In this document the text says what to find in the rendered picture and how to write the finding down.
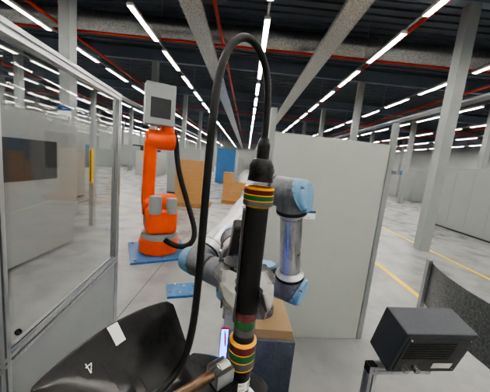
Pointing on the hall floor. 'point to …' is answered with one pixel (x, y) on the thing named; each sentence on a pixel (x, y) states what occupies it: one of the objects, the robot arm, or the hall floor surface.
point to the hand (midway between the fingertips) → (250, 299)
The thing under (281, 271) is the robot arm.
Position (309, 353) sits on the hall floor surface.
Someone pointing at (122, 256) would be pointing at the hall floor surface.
